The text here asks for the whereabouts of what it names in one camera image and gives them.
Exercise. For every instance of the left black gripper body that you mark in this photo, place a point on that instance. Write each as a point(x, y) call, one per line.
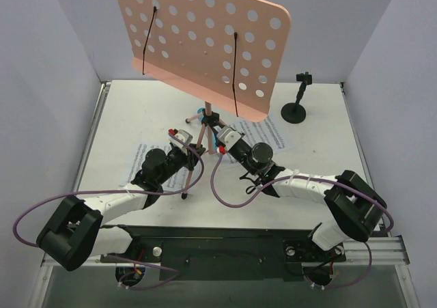
point(191, 152)

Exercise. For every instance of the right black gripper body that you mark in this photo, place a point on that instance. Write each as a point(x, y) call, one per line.
point(235, 149)

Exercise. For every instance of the blue toy microphone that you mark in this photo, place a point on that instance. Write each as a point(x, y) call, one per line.
point(211, 123)

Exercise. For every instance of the pink perforated music stand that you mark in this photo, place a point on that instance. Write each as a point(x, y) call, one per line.
point(225, 52)

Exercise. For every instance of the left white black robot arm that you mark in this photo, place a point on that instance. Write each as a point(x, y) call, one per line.
point(78, 228)

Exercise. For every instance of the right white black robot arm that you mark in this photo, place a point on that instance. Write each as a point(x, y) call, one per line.
point(355, 207)

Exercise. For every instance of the right sheet music page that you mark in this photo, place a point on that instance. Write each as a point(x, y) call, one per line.
point(272, 131)

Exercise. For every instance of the black microphone stand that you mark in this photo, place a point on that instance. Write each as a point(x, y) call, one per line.
point(294, 112)

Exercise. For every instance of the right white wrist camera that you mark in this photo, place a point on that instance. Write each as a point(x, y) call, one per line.
point(227, 135)

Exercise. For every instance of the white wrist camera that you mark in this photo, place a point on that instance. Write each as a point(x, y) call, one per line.
point(180, 139)
point(227, 135)

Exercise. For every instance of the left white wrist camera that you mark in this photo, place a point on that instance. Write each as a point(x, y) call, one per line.
point(180, 139)

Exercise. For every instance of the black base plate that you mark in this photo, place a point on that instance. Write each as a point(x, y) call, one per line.
point(226, 254)

